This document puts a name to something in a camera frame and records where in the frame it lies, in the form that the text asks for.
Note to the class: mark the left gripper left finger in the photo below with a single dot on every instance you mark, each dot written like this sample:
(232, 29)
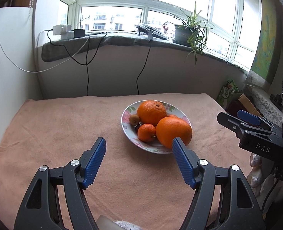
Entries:
(40, 207)

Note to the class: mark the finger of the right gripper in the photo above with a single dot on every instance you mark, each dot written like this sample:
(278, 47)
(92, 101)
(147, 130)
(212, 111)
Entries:
(255, 120)
(242, 128)

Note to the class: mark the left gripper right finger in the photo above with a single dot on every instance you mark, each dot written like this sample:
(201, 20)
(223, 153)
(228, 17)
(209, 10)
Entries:
(238, 208)

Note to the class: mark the large orange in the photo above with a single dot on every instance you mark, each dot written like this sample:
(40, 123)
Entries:
(170, 128)
(151, 112)

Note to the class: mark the right hand in glove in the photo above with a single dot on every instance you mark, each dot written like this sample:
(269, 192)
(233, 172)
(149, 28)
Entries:
(257, 175)

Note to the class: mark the left hand in glove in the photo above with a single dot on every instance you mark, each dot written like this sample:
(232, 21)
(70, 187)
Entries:
(106, 224)

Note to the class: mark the lace cloth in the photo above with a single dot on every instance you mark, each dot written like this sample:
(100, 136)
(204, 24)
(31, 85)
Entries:
(263, 103)

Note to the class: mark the cardboard box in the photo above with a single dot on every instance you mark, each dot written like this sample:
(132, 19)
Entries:
(249, 107)

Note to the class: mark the green snack bag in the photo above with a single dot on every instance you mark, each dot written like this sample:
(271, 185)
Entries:
(226, 93)

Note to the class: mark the mandarin with stem in plate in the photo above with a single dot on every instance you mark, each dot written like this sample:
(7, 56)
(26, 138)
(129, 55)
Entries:
(172, 116)

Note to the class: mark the pink towel cloth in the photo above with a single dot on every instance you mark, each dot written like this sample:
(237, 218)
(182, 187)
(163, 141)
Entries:
(131, 185)

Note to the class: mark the large orange in plate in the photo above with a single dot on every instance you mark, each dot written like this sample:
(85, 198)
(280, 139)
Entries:
(151, 112)

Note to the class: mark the dark plum in plate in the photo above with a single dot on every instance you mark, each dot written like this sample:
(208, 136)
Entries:
(137, 127)

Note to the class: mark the brown kiwi in plate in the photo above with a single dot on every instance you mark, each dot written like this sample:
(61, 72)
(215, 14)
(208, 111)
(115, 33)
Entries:
(134, 119)

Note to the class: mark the potted spider plant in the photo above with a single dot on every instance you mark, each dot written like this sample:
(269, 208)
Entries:
(192, 31)

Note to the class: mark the floral white plate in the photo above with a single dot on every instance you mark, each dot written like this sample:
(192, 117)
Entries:
(129, 130)

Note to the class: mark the black device on sill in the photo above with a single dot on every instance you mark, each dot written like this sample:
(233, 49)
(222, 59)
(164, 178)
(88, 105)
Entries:
(149, 31)

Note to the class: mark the grey sill cloth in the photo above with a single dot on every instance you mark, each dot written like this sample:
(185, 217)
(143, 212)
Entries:
(56, 51)

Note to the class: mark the black power adapter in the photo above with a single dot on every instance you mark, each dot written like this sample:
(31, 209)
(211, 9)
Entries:
(78, 33)

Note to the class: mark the wall map poster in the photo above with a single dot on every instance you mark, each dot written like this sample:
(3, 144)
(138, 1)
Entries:
(266, 58)

